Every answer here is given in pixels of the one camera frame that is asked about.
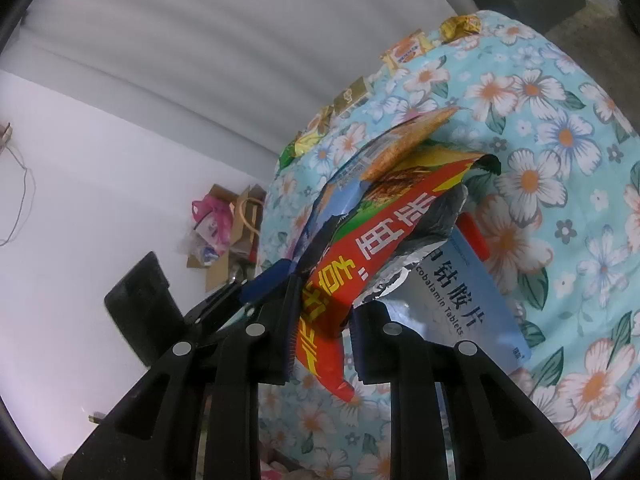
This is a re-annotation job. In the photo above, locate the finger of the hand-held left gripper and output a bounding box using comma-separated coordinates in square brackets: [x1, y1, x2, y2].
[184, 259, 301, 333]

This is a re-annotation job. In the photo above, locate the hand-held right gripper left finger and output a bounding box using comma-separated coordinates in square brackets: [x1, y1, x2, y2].
[62, 274, 304, 480]

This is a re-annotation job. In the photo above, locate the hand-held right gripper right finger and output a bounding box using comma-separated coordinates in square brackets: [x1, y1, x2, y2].
[349, 302, 593, 480]

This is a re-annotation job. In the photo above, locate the green and red snack bag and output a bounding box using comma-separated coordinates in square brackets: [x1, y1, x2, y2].
[292, 152, 501, 403]

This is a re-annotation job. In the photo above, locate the white bottle with red cap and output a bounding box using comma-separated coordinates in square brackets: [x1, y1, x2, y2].
[457, 212, 493, 261]

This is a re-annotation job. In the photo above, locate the cardboard box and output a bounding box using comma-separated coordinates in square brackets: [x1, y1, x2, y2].
[186, 184, 268, 292]

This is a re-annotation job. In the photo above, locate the brown paper bag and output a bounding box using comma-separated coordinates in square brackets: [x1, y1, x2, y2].
[234, 187, 265, 251]

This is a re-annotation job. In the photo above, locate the blue medicine box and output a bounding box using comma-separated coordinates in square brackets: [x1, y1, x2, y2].
[380, 237, 533, 376]

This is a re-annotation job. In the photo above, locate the green snack packet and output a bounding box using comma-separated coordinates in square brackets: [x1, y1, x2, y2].
[277, 145, 301, 171]

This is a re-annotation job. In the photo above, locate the yellow snack packet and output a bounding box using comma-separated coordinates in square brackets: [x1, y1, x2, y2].
[295, 107, 336, 156]

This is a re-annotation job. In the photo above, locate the gold snack packet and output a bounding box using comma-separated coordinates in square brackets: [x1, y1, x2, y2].
[332, 77, 372, 113]

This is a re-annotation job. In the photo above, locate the light blue floral blanket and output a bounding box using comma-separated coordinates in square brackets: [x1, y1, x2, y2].
[257, 10, 640, 480]

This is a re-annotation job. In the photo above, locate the orange biscuit packet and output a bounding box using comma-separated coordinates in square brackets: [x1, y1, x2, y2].
[381, 30, 435, 71]

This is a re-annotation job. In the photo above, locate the crumpled yellow wrapper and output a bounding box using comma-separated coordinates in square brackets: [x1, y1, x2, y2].
[440, 14, 483, 43]

